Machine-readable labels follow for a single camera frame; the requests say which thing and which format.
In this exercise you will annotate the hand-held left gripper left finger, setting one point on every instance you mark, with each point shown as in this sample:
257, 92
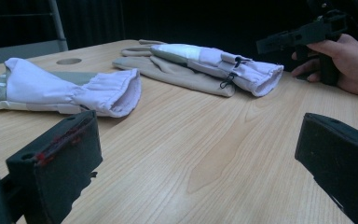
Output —
59, 161

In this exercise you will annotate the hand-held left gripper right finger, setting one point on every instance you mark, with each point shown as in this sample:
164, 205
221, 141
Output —
345, 161

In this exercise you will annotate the white and purple ski glove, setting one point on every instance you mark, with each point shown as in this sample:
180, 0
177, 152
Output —
211, 60
43, 84

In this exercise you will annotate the beige knit glove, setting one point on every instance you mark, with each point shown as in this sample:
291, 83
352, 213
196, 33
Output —
174, 76
135, 51

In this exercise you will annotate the white metal table frame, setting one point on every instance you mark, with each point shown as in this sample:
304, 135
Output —
18, 53

